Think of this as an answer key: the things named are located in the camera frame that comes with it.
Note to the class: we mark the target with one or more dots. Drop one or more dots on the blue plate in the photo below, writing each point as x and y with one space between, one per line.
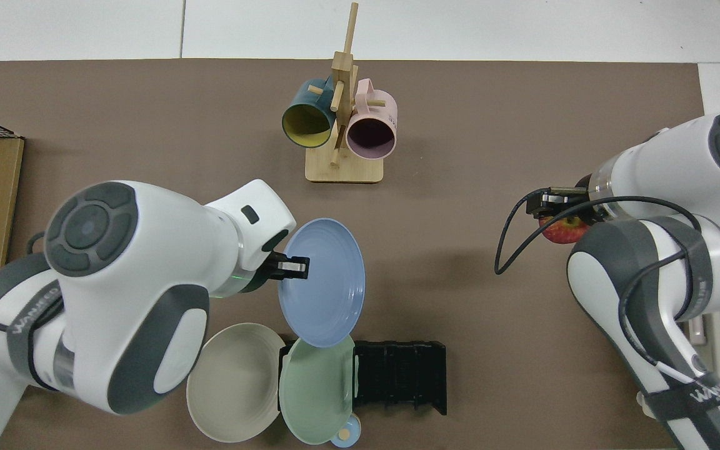
329 294

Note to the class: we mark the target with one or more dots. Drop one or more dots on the beige plate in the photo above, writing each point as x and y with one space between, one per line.
235 381

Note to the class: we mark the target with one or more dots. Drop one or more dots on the small blue round thing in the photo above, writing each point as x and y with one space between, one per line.
354 438

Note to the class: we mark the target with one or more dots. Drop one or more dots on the green plate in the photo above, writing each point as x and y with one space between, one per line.
316 387

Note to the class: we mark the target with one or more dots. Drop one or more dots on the wooden cup stand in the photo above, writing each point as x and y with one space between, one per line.
342 165

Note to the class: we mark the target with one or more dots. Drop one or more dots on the dark teal cup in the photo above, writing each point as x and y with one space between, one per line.
307 125

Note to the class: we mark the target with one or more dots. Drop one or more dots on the black dish rack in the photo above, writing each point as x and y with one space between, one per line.
397 375

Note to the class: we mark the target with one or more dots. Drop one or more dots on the brown table cloth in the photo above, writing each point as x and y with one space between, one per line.
447 281

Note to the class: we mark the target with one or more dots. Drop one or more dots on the red yellow apple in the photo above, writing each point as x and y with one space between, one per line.
563 232

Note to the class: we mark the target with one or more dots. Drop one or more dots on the pink cup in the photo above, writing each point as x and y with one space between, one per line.
377 111

